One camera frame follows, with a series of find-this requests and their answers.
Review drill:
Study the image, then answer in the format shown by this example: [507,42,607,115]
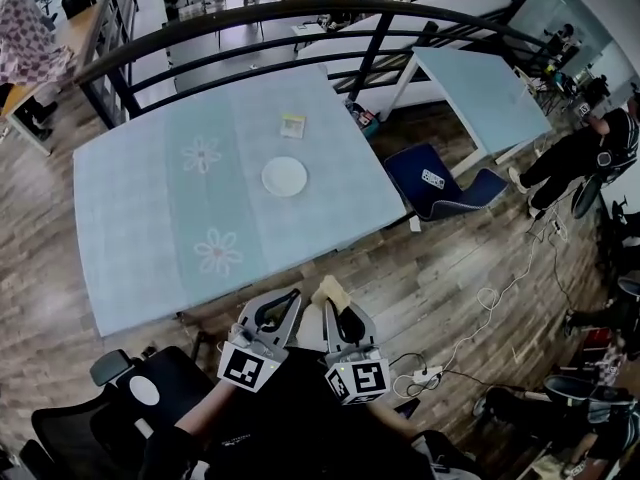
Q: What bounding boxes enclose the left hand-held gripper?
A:
[216,288,303,395]

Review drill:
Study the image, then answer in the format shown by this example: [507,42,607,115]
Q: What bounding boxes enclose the grey plastic bin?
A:
[543,373,601,404]

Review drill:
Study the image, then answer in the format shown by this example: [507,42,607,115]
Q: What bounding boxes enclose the small red white box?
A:
[349,105,381,137]

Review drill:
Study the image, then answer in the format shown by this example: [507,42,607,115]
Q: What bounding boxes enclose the white plate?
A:
[260,155,309,198]

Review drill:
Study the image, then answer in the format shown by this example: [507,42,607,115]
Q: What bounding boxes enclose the black mesh office chair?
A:
[19,345,221,480]

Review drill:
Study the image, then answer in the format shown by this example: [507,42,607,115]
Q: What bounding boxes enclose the dark metal railing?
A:
[74,0,566,119]

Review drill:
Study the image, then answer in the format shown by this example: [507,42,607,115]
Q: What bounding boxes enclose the person's light trousers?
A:
[294,302,329,354]

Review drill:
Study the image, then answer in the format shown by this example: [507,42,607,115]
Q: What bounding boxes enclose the person's black shirt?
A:
[144,347,451,480]

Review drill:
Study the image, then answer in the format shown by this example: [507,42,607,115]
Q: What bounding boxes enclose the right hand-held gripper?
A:
[324,300,392,407]

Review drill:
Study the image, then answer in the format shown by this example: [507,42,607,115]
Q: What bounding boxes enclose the beige sponge piece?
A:
[312,275,351,314]

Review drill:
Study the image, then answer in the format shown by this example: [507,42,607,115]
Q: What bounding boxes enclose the white power cable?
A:
[439,217,566,384]

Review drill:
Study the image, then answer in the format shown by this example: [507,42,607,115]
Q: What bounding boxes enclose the person's left forearm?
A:
[174,382,236,439]

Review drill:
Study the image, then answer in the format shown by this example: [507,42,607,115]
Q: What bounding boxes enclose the white table with blue top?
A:
[387,46,554,167]

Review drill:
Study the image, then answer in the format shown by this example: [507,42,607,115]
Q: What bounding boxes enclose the white and yellow packet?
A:
[279,112,307,140]

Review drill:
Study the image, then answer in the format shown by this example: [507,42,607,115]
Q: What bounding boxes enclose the wooden desk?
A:
[2,5,106,157]

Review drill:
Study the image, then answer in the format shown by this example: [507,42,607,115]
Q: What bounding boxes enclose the black power cable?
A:
[389,351,501,399]

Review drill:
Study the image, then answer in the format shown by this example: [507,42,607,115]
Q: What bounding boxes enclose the dark blue chair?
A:
[383,142,510,223]

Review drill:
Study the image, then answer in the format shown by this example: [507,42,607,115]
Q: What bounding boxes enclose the person's right forearm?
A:
[377,400,426,439]

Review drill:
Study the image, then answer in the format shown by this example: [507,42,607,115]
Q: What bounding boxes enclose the light blue floral tablecloth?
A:
[72,62,407,339]

